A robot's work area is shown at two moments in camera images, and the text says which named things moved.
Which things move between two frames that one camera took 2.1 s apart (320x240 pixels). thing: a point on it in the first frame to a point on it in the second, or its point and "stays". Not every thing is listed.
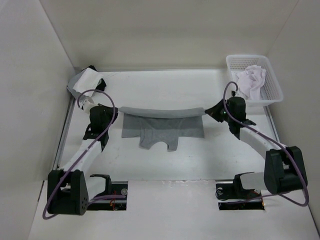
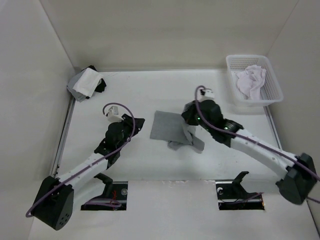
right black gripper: [213, 111] to [188, 115]
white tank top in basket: [250, 81] stays
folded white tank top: [88, 80] stays
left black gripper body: [109, 115] to [127, 130]
